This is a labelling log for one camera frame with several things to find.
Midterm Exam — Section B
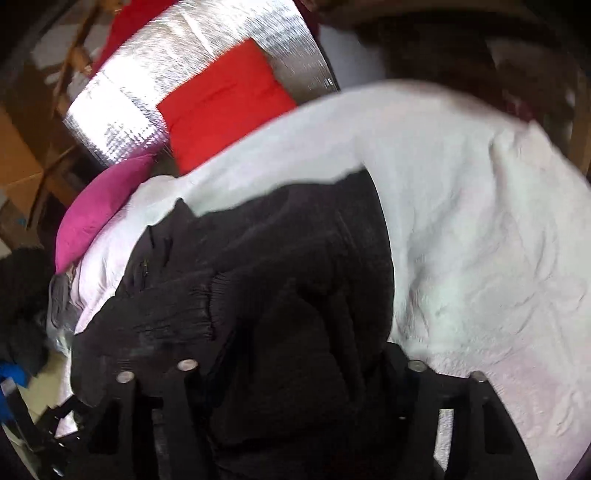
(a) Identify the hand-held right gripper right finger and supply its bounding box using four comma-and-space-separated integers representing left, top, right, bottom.
383, 344, 539, 480

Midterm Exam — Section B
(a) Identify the pile of black coats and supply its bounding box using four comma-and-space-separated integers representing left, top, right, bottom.
0, 247, 58, 379

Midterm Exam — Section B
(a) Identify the red cloth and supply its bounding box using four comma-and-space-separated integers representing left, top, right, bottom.
90, 0, 178, 79

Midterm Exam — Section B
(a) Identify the pink pillow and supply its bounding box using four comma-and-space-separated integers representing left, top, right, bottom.
54, 152, 158, 274

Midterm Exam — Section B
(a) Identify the wooden stair railing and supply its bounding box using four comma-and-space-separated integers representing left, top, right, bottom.
28, 0, 112, 227

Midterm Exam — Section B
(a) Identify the black knitted garment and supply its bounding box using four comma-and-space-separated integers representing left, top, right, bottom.
69, 173, 444, 480

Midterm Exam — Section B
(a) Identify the blue jacket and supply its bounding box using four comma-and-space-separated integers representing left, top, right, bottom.
0, 360, 28, 393

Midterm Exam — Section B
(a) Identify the red pillow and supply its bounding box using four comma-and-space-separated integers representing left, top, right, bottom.
156, 38, 298, 176

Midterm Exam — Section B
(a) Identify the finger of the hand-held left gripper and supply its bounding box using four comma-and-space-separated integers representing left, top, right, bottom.
0, 376, 62, 479

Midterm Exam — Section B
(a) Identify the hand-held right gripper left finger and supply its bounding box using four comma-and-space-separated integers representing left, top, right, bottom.
76, 357, 218, 480

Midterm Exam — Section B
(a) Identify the white bed sheet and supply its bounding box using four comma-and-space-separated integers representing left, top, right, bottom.
60, 80, 591, 480

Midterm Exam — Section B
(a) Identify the silver foil insulation panel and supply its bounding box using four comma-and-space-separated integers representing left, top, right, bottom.
62, 0, 340, 169

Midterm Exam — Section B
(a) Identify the grey garment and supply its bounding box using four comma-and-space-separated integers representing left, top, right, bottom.
46, 272, 84, 352

